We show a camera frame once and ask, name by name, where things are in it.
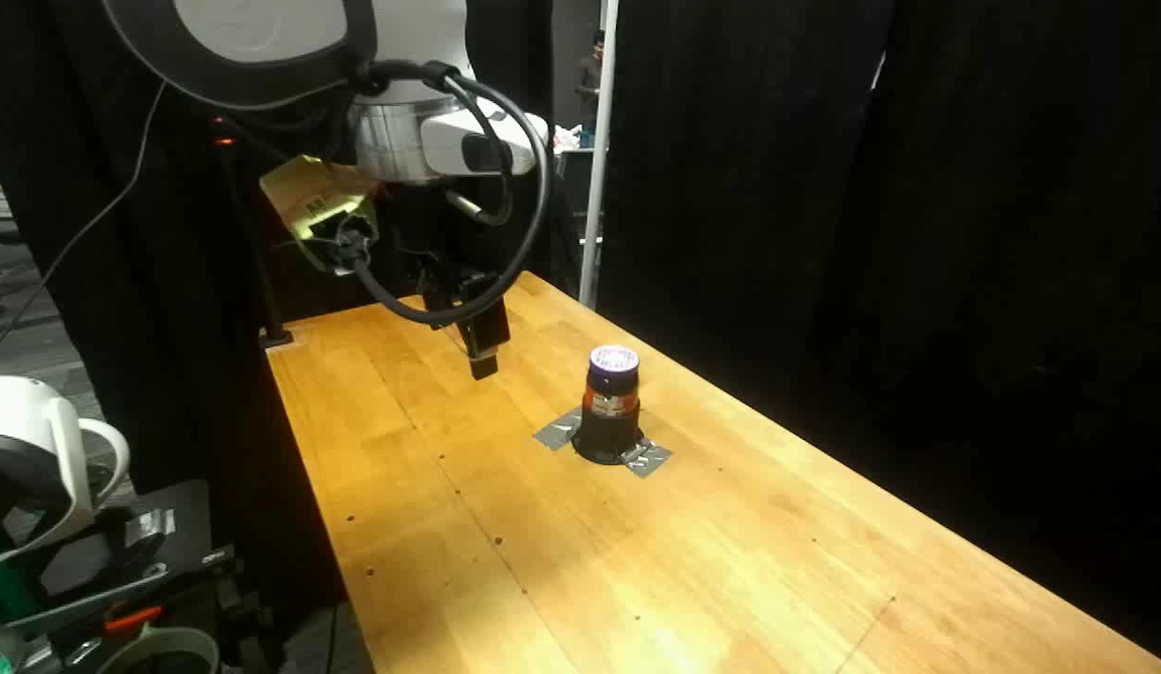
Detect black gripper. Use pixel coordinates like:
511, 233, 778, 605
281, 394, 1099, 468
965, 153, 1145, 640
408, 233, 518, 380

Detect grey tape piece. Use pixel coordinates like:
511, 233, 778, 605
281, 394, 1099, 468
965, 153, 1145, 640
532, 407, 589, 453
619, 439, 675, 482

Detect black stand pole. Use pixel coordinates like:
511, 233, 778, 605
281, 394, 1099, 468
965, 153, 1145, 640
209, 116, 301, 352

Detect white vertical pole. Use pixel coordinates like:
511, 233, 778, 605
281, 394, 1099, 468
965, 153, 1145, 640
572, 0, 621, 309

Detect black curtain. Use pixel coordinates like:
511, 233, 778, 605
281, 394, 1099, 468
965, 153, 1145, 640
601, 0, 1161, 666
0, 0, 559, 628

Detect green and black equipment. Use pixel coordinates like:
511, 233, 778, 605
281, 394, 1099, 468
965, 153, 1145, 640
0, 477, 281, 674

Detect white rounded machine housing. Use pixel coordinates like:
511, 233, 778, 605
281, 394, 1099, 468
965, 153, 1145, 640
0, 372, 136, 553

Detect black looped gripper cable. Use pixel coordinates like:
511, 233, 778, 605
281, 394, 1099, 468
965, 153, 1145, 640
331, 56, 554, 334

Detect gold wrist camera mount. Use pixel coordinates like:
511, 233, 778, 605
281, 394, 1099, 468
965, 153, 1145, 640
254, 151, 385, 273

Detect thin grey hanging cable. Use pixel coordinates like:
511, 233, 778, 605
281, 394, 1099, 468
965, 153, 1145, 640
35, 77, 171, 291

